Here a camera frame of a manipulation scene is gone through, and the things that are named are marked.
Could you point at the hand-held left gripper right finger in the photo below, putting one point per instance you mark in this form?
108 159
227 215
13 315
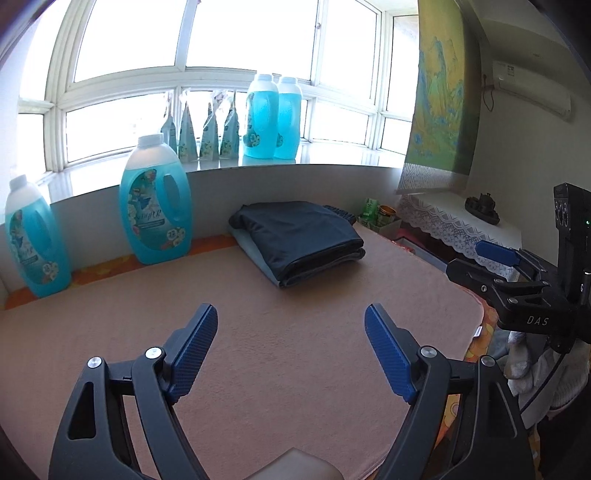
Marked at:
390 355

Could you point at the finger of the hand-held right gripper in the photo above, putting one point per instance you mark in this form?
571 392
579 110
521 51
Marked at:
475 279
496 251

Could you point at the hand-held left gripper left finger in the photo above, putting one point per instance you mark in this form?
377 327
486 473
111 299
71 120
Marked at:
194 350

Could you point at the dark grey shorts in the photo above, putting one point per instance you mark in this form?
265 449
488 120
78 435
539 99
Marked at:
295 235

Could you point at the person's right hand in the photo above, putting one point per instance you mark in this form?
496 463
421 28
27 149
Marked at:
517 360

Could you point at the dark teapot set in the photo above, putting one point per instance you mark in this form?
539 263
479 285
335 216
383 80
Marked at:
482 207

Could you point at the white lace cloth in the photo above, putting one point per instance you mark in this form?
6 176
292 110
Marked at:
443 217

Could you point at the red flat box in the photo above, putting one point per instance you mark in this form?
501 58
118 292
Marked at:
415 244

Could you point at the beige mat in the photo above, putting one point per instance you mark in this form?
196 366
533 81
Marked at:
300 323

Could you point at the cardboard box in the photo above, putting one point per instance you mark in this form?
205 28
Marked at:
388 227

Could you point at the gold tin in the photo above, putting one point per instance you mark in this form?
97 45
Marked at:
387 213

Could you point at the folded blue-grey cloth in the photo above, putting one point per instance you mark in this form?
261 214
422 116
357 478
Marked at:
256 256

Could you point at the orange floral tablecloth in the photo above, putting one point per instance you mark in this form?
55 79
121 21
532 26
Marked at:
92 270

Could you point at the large blue detergent bottle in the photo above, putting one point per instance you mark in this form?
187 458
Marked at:
154 207

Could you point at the white air conditioner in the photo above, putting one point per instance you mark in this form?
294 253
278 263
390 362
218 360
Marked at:
531 87

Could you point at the landscape scroll painting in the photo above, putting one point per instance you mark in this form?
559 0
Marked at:
438 92

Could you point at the small blue detergent bottle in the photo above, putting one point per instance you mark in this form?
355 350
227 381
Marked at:
32 244

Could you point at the white framed window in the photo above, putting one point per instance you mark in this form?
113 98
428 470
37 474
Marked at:
138 81

